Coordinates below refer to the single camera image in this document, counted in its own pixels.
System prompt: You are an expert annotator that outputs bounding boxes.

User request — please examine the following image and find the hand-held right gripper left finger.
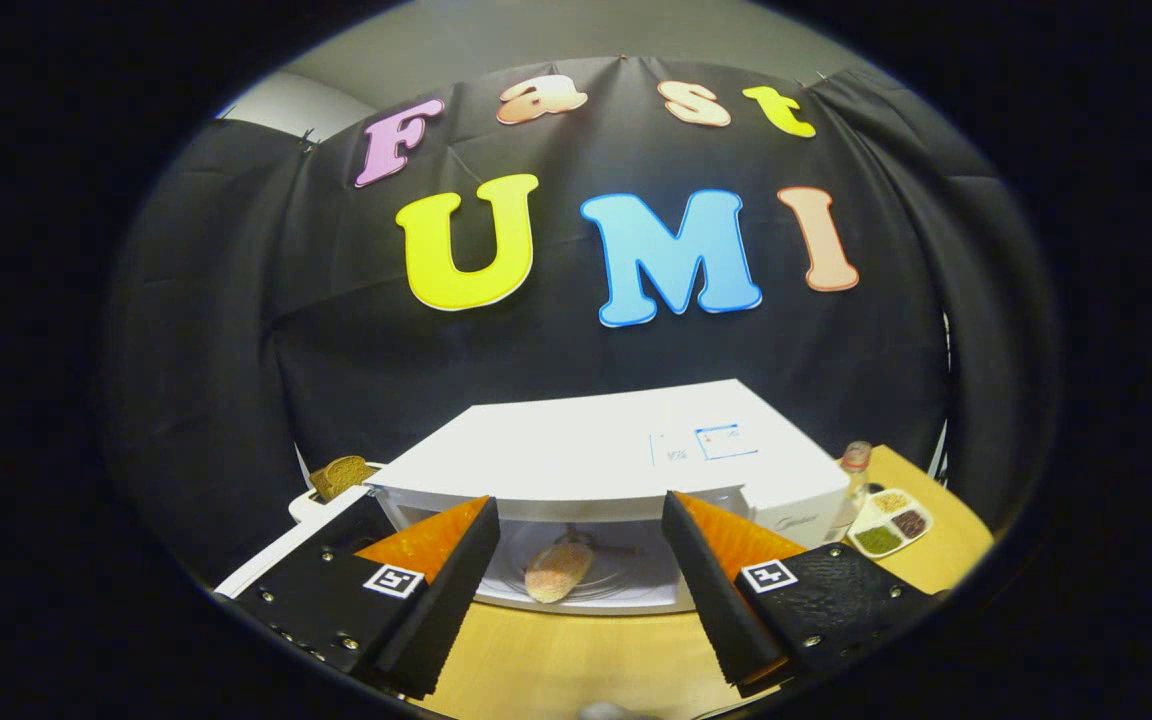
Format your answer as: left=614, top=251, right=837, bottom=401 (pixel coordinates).
left=234, top=495, right=503, bottom=701

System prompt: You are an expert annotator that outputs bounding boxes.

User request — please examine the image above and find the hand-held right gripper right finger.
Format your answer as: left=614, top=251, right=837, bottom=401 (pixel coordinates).
left=660, top=490, right=937, bottom=699

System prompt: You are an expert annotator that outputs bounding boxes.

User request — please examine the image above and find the brown bread roll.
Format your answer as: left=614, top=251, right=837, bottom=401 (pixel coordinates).
left=524, top=540, right=596, bottom=605

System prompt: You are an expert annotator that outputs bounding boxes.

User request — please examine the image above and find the white microwave oven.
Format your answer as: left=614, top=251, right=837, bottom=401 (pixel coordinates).
left=214, top=378, right=852, bottom=616

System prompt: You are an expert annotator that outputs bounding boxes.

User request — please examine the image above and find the glass turntable plate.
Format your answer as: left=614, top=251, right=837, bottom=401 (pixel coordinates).
left=484, top=530, right=684, bottom=608

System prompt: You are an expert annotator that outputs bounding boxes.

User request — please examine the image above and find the white toaster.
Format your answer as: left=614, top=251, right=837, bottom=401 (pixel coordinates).
left=288, top=460, right=383, bottom=527

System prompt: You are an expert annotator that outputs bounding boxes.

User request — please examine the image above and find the brown toast slice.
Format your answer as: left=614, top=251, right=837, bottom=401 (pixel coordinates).
left=309, top=455, right=378, bottom=501

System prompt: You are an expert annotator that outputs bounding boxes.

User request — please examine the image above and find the clear bottle with red label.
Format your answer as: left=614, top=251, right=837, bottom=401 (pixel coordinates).
left=829, top=441, right=874, bottom=543

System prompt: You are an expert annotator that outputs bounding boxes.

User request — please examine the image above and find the white divided dish of beans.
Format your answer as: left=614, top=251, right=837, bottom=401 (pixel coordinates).
left=848, top=487, right=934, bottom=559

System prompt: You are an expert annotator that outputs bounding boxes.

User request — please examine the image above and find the black backdrop cloth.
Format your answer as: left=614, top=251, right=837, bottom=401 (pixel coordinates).
left=106, top=55, right=1057, bottom=591

